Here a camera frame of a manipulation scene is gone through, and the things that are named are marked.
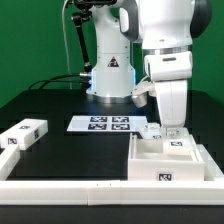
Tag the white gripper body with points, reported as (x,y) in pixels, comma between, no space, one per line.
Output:
(172,102)

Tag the white cabinet body box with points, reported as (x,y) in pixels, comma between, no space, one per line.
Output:
(147,162)

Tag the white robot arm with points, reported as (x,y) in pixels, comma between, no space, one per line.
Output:
(136,48)

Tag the white cabinet top block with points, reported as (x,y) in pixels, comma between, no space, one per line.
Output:
(24,134)

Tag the white U-shaped boundary fence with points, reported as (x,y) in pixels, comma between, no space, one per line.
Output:
(209,192)

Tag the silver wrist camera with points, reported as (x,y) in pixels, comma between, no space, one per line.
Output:
(141,91)

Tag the white marker base plate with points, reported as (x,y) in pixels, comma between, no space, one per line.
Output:
(106,123)

